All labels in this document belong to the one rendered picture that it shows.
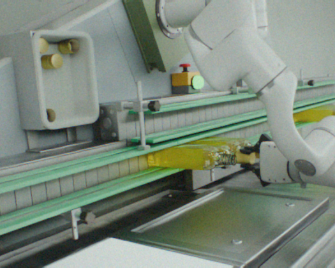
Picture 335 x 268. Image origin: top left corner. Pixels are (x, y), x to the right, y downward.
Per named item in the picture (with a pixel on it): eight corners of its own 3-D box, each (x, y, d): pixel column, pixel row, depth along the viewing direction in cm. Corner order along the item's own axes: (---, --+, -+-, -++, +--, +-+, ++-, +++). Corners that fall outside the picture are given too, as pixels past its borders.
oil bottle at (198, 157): (147, 165, 125) (212, 171, 113) (146, 145, 124) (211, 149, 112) (160, 161, 129) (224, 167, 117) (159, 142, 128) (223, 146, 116)
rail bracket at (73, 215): (44, 235, 98) (86, 246, 91) (41, 205, 97) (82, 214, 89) (59, 230, 102) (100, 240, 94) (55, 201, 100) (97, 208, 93)
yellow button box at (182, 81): (171, 94, 153) (189, 93, 149) (170, 71, 152) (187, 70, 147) (183, 92, 159) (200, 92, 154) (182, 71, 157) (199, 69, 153)
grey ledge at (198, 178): (170, 187, 150) (198, 191, 143) (168, 161, 148) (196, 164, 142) (284, 142, 225) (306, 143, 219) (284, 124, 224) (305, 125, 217)
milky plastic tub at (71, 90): (22, 130, 106) (44, 131, 101) (9, 32, 102) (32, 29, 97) (78, 121, 120) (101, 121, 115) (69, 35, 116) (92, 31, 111)
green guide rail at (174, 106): (128, 113, 117) (152, 113, 112) (127, 110, 117) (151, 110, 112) (336, 81, 256) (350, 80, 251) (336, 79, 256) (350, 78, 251)
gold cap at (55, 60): (38, 55, 107) (50, 53, 104) (50, 54, 110) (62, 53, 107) (40, 69, 108) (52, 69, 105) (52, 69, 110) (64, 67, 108)
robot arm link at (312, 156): (271, 77, 98) (334, 148, 99) (236, 111, 92) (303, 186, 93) (293, 59, 90) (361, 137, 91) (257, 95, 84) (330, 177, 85)
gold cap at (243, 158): (234, 164, 117) (249, 166, 114) (233, 151, 116) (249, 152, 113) (240, 162, 119) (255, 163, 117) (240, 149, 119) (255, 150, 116)
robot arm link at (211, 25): (196, 5, 111) (170, 4, 98) (235, -38, 104) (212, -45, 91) (231, 47, 110) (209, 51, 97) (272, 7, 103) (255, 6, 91)
